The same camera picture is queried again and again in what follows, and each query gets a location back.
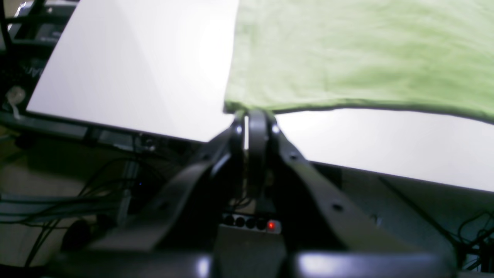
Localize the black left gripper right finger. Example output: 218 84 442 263
247 110 456 278

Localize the power strip with red light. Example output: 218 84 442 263
219 214 283 234

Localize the green T-shirt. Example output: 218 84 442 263
224 0 494 123

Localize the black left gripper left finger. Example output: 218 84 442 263
58 116 245 278

